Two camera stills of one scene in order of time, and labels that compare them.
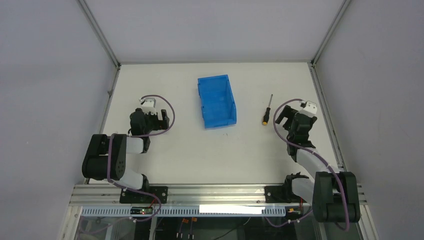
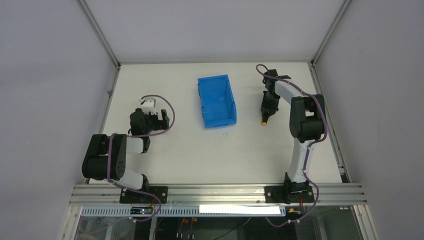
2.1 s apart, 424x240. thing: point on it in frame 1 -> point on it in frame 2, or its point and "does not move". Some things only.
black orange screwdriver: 266,116 does not move
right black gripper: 298,117 -> 268,108
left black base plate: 127,196 does not move
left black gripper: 157,120 does not move
